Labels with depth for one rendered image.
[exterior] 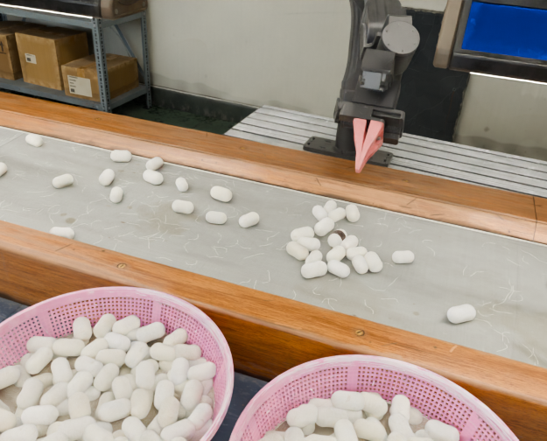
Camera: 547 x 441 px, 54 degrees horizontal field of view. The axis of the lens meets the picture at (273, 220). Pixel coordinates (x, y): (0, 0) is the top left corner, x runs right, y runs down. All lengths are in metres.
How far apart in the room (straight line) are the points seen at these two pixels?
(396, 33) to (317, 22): 2.04
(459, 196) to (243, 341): 0.46
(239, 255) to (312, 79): 2.27
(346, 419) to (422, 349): 0.12
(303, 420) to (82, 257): 0.35
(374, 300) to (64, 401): 0.37
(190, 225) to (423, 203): 0.37
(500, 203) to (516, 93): 1.89
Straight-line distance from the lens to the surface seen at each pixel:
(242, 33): 3.06
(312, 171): 0.93
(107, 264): 0.70
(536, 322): 0.75
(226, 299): 0.63
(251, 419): 0.53
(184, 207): 0.83
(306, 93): 2.99
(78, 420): 0.56
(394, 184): 0.93
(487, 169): 1.30
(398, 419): 0.57
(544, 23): 0.56
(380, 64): 0.82
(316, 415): 0.56
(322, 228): 0.79
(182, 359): 0.60
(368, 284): 0.72
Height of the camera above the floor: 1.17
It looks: 32 degrees down
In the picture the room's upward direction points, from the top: 4 degrees clockwise
